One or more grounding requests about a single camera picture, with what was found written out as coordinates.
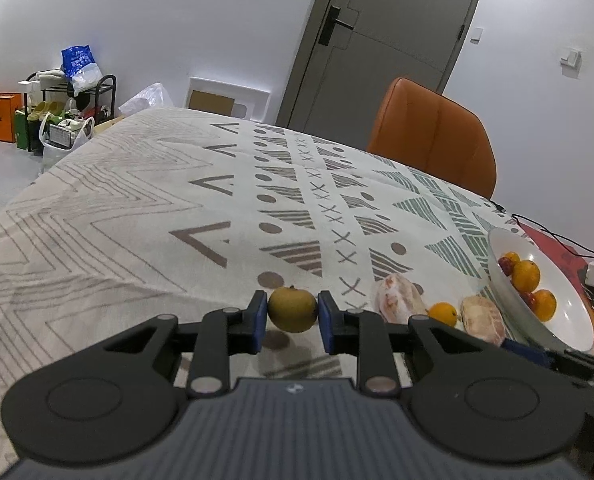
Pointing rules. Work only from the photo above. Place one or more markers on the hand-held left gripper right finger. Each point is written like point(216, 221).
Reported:
point(327, 327)

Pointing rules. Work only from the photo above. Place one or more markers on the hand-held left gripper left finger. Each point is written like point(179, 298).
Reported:
point(259, 320)

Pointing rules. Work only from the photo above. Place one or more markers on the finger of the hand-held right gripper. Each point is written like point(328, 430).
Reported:
point(524, 351)

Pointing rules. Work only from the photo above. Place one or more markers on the brown round pear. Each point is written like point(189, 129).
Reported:
point(293, 308)

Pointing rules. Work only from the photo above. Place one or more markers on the large orange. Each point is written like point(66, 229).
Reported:
point(545, 306)
point(525, 275)

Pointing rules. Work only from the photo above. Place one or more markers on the small red fruit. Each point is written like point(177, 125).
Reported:
point(527, 300)
point(504, 266)

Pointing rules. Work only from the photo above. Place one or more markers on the white bowl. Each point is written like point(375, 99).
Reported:
point(567, 310)

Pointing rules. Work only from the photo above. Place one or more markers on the small orange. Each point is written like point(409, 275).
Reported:
point(511, 257)
point(443, 314)

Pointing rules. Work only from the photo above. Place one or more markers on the wrapped bread bun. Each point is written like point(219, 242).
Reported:
point(399, 300)

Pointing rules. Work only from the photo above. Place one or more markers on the patterned tablecloth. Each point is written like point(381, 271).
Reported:
point(127, 210)

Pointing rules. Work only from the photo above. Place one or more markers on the orange chair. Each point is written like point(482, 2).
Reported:
point(437, 135)

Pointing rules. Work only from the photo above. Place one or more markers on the white framed board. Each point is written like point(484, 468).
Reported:
point(227, 100)

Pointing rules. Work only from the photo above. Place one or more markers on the clear plastic bag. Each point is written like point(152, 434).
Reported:
point(147, 100)

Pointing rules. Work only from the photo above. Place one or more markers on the white plastic bag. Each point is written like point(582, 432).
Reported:
point(62, 145)

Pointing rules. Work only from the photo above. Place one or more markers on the black metal rack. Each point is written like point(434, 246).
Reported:
point(108, 90)

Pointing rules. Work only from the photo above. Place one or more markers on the grey door with black lock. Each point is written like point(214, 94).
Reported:
point(392, 35)

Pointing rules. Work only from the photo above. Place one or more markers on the green bag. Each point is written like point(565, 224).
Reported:
point(23, 130)

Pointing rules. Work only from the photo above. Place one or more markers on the blue plastic bag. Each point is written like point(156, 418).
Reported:
point(79, 67)

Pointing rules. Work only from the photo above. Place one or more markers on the orange paper bag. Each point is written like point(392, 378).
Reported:
point(1, 117)

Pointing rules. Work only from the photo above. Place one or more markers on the white wall socket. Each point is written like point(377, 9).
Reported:
point(570, 57)

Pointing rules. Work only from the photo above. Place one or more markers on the white light switch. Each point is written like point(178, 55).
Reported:
point(476, 35)

